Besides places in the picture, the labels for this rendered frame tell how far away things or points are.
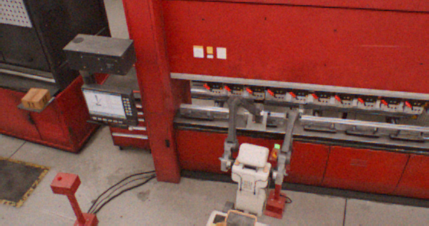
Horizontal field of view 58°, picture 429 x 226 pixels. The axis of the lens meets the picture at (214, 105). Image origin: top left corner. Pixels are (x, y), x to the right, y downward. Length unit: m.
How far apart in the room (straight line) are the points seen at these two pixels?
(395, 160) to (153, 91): 2.40
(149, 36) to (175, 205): 1.93
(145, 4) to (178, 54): 0.63
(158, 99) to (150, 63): 0.41
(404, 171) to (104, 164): 3.31
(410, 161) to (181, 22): 2.52
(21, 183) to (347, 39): 3.86
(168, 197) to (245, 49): 1.93
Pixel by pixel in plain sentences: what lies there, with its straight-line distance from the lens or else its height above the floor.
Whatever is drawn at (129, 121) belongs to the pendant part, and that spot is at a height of 1.30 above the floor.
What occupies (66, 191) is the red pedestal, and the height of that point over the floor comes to 0.75.
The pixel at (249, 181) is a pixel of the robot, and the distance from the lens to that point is 3.05.
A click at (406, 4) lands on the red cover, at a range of 3.27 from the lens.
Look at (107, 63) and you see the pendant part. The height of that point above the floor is 1.86.
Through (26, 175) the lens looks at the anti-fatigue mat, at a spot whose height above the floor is 0.01.
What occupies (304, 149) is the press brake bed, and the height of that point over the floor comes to 0.68.
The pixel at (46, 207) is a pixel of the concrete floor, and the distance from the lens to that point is 4.75.
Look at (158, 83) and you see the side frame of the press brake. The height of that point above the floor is 1.42.
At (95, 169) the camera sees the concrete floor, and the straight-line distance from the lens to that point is 4.91.
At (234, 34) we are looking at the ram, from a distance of 3.35.
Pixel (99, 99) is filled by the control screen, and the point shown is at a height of 1.49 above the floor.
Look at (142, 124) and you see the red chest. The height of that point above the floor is 0.53.
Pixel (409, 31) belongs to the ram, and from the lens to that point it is 3.40.
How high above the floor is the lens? 3.50
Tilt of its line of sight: 40 degrees down
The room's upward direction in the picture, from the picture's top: 2 degrees counter-clockwise
